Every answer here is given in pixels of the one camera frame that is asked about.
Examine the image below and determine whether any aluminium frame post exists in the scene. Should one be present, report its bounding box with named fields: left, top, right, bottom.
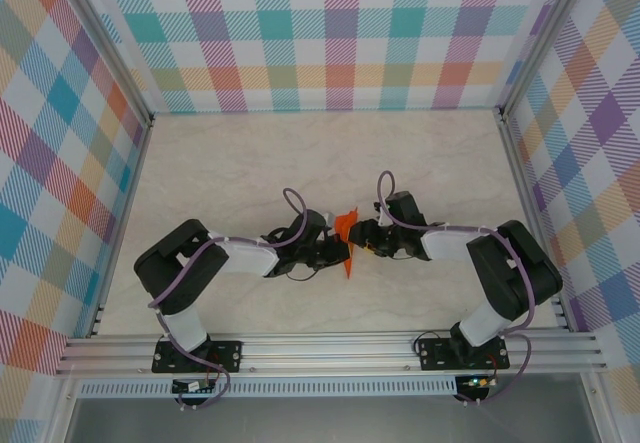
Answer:
left=52, top=0, right=154, bottom=127
left=499, top=0, right=599, bottom=119

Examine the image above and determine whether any right small circuit board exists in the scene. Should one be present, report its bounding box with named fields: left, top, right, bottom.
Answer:
left=460, top=375, right=497, bottom=391

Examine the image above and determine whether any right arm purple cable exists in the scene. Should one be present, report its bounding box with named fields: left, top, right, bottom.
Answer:
left=376, top=171, right=539, bottom=407

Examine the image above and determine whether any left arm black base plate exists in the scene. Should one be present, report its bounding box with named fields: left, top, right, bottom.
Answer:
left=151, top=338, right=244, bottom=375

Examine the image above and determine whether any orange paper sheet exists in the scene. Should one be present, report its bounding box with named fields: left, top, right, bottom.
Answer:
left=333, top=205, right=361, bottom=280

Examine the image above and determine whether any right aluminium frame post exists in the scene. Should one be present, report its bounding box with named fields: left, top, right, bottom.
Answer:
left=499, top=0, right=599, bottom=119

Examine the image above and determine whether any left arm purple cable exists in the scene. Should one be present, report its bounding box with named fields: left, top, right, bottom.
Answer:
left=148, top=187, right=310, bottom=411

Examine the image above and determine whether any left aluminium table side rail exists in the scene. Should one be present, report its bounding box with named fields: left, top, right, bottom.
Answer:
left=87, top=112, right=156, bottom=339

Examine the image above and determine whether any aluminium table side rail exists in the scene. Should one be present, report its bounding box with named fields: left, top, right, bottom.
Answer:
left=497, top=107, right=574, bottom=332
left=87, top=112, right=156, bottom=339

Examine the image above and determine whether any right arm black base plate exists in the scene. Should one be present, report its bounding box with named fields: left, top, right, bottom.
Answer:
left=417, top=337, right=512, bottom=372

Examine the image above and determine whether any slotted grey cable duct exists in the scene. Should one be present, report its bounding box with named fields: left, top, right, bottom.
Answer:
left=78, top=375, right=459, bottom=398

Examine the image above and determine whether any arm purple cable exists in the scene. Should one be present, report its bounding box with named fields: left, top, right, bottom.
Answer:
left=376, top=171, right=539, bottom=407
left=148, top=187, right=310, bottom=411

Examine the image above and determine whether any left gripper thin black wire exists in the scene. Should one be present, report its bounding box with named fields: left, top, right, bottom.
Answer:
left=287, top=266, right=322, bottom=284

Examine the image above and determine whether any left aluminium frame post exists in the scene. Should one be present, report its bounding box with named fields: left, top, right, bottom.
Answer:
left=52, top=0, right=154, bottom=127

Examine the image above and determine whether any left small circuit board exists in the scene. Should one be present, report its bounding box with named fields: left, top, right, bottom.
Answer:
left=171, top=378, right=217, bottom=395

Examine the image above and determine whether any small circuit board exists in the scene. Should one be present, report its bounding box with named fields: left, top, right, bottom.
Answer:
left=460, top=375, right=497, bottom=391
left=171, top=378, right=217, bottom=395

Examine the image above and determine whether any right aluminium table side rail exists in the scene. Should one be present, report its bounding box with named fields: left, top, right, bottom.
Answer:
left=497, top=107, right=574, bottom=332

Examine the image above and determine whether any aluminium mounting rail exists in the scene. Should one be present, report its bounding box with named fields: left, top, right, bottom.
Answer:
left=54, top=331, right=609, bottom=377

